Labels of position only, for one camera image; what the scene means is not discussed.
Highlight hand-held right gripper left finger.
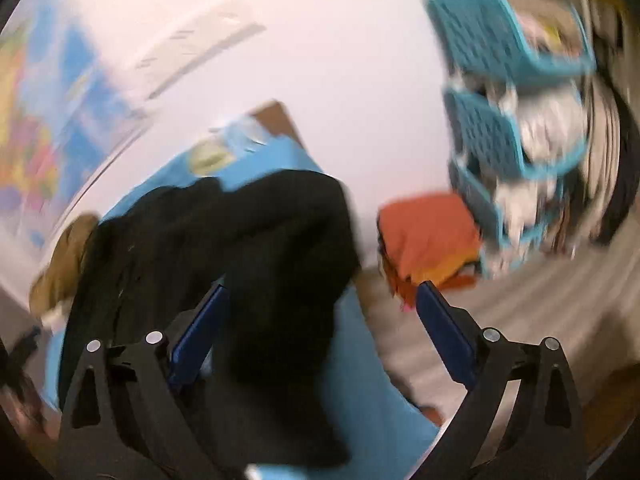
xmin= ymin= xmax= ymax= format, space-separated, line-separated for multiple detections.
xmin=55 ymin=282 xmax=236 ymax=480

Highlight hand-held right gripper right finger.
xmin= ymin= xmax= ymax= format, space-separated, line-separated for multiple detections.
xmin=416 ymin=281 xmax=588 ymax=480

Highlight black garment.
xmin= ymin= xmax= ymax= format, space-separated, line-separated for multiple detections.
xmin=57 ymin=170 xmax=363 ymax=471

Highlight pale hanging clothes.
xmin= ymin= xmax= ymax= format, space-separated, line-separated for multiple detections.
xmin=575 ymin=0 xmax=640 ymax=246

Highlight orange cloth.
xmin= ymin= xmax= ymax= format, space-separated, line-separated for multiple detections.
xmin=377 ymin=192 xmax=485 ymax=311

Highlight blue bed sheet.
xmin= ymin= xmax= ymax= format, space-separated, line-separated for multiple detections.
xmin=42 ymin=137 xmax=441 ymax=480

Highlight brown plush toy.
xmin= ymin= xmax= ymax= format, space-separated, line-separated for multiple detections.
xmin=29 ymin=214 xmax=101 ymax=328

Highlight yellow-green pillow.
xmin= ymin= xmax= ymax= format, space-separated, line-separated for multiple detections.
xmin=187 ymin=137 xmax=238 ymax=177

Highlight light blue pillow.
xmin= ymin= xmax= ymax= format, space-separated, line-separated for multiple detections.
xmin=210 ymin=112 xmax=281 ymax=153

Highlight brown wooden headboard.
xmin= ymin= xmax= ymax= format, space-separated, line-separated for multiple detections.
xmin=252 ymin=101 xmax=321 ymax=161

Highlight colourful country map poster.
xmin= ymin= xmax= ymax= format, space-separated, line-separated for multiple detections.
xmin=0 ymin=15 xmax=146 ymax=256

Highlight white wall chart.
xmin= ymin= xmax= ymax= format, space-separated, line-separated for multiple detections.
xmin=132 ymin=0 xmax=266 ymax=101

